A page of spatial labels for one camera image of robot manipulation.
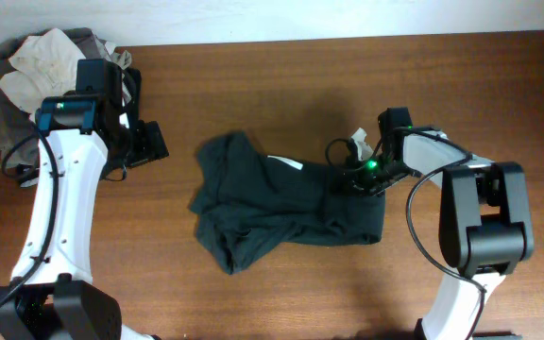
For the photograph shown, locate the dark green t-shirt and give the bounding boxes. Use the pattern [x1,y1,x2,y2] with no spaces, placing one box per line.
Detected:
[190,131,385,275]

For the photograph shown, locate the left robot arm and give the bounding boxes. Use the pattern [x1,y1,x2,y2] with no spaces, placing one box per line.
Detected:
[0,94,145,339]

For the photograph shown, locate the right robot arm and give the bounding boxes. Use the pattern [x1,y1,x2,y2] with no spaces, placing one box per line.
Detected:
[337,108,535,340]

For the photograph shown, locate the beige folded garment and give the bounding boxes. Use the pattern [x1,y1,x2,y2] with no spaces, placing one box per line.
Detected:
[0,40,133,170]

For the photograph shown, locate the white folded garment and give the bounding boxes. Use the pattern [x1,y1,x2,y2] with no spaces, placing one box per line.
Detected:
[0,28,85,114]

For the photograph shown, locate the dark grey folded garment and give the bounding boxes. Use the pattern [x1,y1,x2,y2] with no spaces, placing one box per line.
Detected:
[0,27,109,154]

